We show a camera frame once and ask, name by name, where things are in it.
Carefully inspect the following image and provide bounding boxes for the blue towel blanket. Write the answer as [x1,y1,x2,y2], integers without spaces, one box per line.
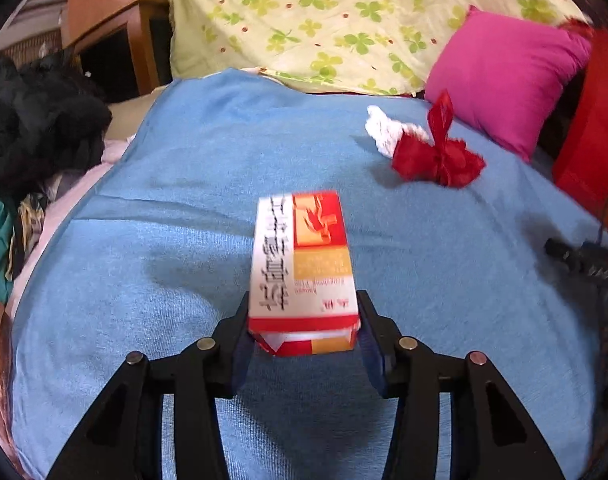
[11,67,608,480]

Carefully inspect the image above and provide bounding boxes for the white tissue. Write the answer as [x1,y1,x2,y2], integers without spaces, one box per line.
[365,105,429,157]

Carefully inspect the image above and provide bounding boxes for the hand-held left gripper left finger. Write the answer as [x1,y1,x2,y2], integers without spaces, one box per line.
[46,290,255,480]

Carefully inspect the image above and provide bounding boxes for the brown wicker screen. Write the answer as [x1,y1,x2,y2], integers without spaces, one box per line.
[0,30,77,63]

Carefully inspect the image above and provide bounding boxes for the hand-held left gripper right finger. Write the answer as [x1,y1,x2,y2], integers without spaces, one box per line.
[356,290,567,480]

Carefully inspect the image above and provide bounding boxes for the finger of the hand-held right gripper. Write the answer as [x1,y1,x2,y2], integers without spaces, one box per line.
[544,237,587,274]

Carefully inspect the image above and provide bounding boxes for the red white medicine box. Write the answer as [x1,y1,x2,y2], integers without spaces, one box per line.
[247,190,361,358]

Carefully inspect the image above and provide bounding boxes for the red knotted plastic bag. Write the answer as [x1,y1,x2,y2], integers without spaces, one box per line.
[391,90,486,189]

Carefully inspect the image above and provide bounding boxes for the pink pillow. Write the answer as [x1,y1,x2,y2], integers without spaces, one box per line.
[425,6,594,163]

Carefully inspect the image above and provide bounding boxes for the clover print yellow sheet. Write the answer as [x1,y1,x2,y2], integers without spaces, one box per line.
[160,0,592,97]

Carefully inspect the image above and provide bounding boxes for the red paper shopping bag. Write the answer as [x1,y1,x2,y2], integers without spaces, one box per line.
[551,27,608,248]

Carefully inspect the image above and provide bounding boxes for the low wooden cabinet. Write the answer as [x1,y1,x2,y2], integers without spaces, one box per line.
[76,0,175,96]

